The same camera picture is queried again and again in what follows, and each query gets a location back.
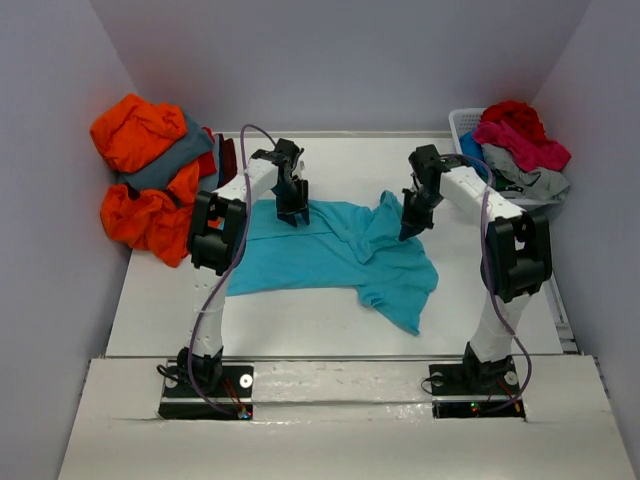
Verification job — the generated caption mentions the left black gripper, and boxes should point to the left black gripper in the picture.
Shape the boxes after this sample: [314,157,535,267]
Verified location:
[270,177,310,227]

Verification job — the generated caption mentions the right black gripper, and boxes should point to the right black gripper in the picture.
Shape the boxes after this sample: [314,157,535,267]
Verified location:
[399,188,445,242]

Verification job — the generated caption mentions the teal t shirt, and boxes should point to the teal t shirt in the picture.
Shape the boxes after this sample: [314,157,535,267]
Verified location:
[227,190,439,336]

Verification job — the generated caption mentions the orange t shirt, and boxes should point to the orange t shirt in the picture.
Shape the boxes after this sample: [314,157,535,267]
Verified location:
[89,93,224,268]

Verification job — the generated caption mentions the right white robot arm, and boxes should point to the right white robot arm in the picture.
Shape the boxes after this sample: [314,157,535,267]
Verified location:
[399,145,552,397]

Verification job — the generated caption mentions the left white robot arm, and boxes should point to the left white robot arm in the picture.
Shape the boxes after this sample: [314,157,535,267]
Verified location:
[177,139,310,396]

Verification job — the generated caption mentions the dark red folded shirt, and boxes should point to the dark red folded shirt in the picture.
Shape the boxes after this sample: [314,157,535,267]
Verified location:
[197,128,238,190]

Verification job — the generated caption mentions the blue t shirt in basket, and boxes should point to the blue t shirt in basket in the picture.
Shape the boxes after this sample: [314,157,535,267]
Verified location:
[459,131,488,180]

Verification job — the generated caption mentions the green garment in basket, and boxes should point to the green garment in basket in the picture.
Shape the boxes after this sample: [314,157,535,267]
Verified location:
[494,176,523,193]

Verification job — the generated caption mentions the white plastic laundry basket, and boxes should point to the white plastic laundry basket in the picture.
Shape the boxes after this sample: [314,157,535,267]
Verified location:
[448,108,559,210]

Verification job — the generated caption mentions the grey t shirt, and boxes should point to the grey t shirt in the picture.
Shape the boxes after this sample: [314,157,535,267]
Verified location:
[481,143,570,201]

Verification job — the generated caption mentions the magenta t shirt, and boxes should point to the magenta t shirt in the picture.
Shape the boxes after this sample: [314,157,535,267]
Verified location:
[472,121,571,172]

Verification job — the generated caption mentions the red t shirt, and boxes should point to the red t shirt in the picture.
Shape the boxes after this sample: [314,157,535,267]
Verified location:
[480,100,547,144]

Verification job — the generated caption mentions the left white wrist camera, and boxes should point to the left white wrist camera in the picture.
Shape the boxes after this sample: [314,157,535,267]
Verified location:
[293,159,305,179]

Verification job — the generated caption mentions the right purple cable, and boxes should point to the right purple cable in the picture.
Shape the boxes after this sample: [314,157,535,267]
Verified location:
[452,154,532,416]

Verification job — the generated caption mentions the purple cable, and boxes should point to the purple cable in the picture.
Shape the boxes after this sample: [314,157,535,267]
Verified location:
[187,123,279,420]
[452,154,532,416]

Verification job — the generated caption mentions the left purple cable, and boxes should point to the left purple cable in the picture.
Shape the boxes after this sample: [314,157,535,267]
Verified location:
[187,123,279,420]

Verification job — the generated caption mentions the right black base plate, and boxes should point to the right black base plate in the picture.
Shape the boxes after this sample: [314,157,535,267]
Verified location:
[420,363,526,420]

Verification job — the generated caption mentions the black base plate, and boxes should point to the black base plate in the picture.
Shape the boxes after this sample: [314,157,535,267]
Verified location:
[420,363,526,420]
[156,361,255,421]

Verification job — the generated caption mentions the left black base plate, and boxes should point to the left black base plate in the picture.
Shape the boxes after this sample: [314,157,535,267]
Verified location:
[156,361,255,421]

